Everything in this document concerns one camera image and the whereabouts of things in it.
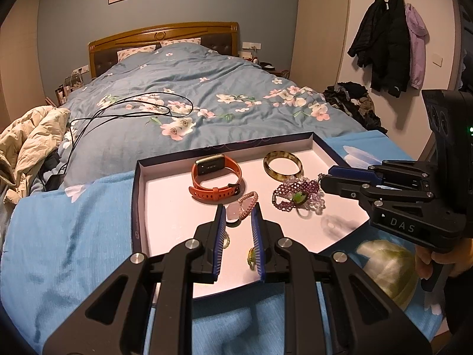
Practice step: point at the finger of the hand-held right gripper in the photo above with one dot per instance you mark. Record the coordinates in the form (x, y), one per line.
(340, 186)
(347, 172)

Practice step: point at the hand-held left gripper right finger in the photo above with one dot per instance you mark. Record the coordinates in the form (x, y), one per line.
(257, 240)

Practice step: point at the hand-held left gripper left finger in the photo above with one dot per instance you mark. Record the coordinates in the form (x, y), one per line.
(220, 236)

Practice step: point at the shallow white tray box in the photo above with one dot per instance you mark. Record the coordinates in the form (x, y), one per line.
(177, 210)

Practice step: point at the person's right forearm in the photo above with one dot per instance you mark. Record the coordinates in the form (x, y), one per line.
(460, 303)

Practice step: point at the person's right hand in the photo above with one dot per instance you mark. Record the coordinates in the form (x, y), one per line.
(423, 266)

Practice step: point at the orange smartwatch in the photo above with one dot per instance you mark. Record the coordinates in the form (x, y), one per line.
(218, 193)

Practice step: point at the green brown bangle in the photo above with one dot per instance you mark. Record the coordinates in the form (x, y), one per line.
(282, 177)

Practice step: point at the pile of dark clothes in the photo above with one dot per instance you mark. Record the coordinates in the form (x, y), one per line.
(351, 100)

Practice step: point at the wooden nightstand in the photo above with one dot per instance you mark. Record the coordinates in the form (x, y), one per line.
(277, 71)

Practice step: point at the long black hanging coat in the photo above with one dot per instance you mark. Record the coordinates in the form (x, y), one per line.
(393, 44)

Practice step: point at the black hanging jacket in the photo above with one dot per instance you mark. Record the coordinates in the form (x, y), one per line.
(366, 33)

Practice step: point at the purple hanging jacket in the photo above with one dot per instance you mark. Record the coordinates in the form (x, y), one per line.
(417, 44)

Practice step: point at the light blue floral blanket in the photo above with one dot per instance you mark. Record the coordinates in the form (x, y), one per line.
(74, 229)

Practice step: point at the grey-blue floral duvet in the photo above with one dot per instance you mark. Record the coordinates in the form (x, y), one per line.
(221, 81)

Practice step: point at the black power adapter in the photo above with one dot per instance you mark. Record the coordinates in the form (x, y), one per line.
(55, 182)

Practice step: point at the floral pillow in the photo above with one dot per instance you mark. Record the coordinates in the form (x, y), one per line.
(181, 41)
(136, 51)

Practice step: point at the wooden headboard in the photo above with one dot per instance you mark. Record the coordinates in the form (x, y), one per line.
(166, 31)

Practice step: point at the beige down jacket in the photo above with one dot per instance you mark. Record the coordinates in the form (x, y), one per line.
(29, 137)

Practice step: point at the white light switch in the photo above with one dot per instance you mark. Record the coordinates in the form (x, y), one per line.
(438, 60)

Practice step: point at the white wall socket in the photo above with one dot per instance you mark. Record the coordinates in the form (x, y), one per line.
(252, 46)
(80, 70)

